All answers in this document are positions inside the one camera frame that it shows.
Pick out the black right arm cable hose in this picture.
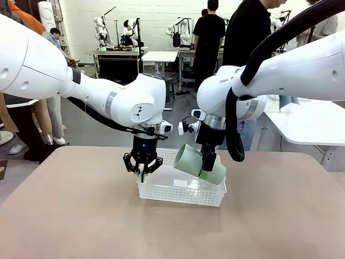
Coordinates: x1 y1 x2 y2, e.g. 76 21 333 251
225 0 345 163

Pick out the pale green cup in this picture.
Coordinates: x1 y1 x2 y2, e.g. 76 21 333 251
174 143 226 186

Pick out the person in blue patterned shirt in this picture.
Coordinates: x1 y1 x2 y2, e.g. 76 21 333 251
43 26 71 146

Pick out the person in white shirt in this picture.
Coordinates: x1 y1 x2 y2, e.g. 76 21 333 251
295 0 339 50

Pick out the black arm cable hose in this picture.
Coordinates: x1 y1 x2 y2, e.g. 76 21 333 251
66 96 135 133
225 0 345 163

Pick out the standing person in black clothes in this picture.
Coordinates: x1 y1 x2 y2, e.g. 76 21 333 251
192 0 226 94

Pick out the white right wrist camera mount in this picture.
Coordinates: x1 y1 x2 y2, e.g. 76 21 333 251
177 120 201 136

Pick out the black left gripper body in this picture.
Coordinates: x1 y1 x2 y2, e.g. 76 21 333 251
132 135 159 160

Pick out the person in black shirt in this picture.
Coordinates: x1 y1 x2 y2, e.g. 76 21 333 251
220 0 286 151

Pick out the person in dark green jacket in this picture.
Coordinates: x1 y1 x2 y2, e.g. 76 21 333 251
4 93 52 163

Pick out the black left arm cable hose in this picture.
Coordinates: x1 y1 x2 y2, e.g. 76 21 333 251
66 96 135 133

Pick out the white standing desk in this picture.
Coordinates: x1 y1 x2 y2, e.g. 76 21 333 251
141 50 179 112

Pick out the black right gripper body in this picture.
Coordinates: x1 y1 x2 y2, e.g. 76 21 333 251
195 121 226 148

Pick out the white perforated plastic basket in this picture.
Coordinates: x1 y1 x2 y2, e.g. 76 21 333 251
136 147 227 207

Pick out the grey plastic stool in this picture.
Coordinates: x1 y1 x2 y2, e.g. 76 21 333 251
163 77 175 103

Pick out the person in orange jacket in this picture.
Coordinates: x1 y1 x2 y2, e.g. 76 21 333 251
8 0 47 36

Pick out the grey robot workbench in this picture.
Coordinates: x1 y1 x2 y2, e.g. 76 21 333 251
85 47 149 81

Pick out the black left wrist bracket plate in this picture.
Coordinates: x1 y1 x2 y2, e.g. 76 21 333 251
125 126 169 141

